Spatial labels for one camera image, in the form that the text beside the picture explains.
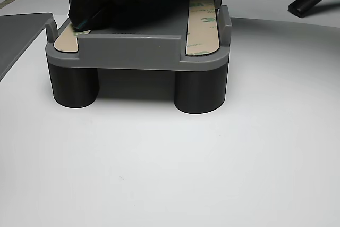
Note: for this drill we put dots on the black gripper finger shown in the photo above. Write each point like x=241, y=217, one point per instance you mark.
x=85, y=6
x=143, y=3

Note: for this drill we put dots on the white paper card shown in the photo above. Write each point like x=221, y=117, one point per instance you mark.
x=66, y=43

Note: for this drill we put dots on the tan adhesive tape liner strip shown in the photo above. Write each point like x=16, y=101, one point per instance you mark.
x=202, y=30

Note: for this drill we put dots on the grey fixture on black legs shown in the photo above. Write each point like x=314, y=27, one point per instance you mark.
x=132, y=51

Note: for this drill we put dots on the grey work mat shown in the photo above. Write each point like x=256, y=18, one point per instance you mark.
x=16, y=38

